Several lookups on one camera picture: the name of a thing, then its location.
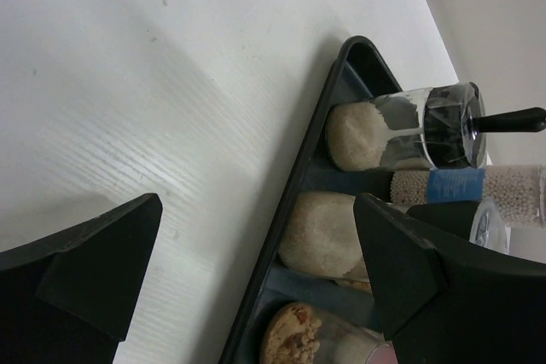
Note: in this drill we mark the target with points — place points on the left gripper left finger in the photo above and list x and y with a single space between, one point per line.
70 296

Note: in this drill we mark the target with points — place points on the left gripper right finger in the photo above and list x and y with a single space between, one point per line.
442 299

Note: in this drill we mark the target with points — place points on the tall blue-band spice jar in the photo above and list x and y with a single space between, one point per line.
517 190

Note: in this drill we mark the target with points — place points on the pink-cap spice bottle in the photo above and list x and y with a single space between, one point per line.
300 333

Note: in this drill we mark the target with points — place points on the black grinder-cap spice bottle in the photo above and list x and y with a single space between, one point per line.
441 128

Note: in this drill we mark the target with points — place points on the black plastic tray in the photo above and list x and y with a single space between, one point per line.
301 297

